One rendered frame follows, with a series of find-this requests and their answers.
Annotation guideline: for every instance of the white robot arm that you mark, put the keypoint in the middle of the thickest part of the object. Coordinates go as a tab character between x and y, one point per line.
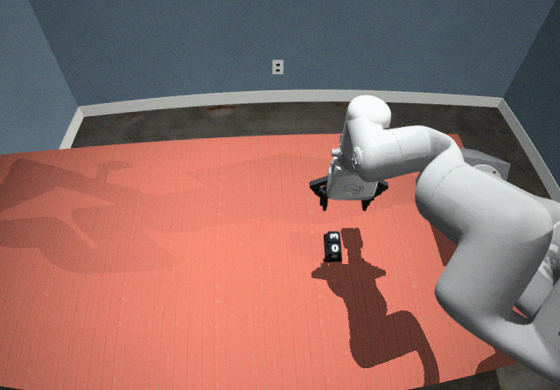
502	233

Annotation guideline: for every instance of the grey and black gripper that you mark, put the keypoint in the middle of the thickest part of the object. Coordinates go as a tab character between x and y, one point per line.
341	184

